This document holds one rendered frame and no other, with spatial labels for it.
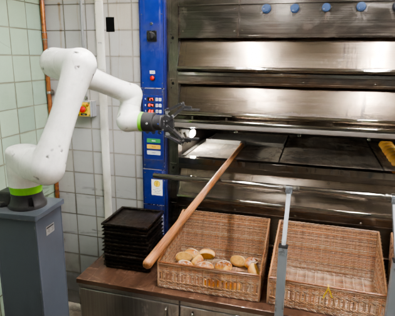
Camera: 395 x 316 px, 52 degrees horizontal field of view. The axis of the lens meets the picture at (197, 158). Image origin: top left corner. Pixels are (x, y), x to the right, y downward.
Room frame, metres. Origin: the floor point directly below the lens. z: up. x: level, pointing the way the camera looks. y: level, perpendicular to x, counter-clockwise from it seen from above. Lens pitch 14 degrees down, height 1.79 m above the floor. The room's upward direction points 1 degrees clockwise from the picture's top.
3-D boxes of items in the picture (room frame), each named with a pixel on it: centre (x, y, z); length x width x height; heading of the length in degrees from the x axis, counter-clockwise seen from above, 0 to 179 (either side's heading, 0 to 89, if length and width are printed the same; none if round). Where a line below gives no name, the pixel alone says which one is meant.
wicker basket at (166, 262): (2.13, -0.12, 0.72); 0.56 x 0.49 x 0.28; 75
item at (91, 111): (2.59, 0.71, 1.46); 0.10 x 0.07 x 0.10; 74
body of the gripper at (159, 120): (1.90, 0.16, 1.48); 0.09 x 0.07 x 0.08; 74
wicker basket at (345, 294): (1.97, -0.68, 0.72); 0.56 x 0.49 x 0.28; 73
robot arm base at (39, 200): (1.57, 0.74, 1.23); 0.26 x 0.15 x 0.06; 78
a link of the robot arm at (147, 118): (1.93, 0.23, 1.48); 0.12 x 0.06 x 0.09; 164
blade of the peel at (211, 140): (3.00, -0.37, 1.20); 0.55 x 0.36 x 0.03; 75
